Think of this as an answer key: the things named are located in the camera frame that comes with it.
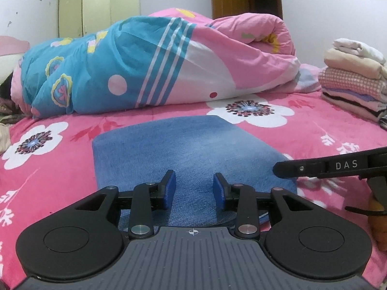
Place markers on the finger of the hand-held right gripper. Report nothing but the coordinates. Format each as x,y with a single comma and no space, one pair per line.
299,168

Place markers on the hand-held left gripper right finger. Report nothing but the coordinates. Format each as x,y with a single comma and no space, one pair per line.
218,191

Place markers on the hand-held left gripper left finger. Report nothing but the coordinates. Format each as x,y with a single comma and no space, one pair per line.
170,190

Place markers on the blue denim jeans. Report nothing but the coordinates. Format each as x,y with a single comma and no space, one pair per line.
181,145

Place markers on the stack of folded clothes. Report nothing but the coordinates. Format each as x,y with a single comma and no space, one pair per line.
350,81

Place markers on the person's right hand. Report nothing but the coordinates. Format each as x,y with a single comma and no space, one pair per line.
379,226

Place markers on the pink floral bed sheet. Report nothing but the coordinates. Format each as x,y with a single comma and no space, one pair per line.
60,172

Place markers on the rolled pink and blue quilt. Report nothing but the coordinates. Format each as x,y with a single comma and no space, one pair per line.
151,66

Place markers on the beige cloth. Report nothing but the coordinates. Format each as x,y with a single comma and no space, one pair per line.
3,139

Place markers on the pale yellow wardrobe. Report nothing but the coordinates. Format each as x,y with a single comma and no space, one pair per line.
96,9

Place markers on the white and pink headboard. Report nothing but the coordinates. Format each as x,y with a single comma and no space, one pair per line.
9,63

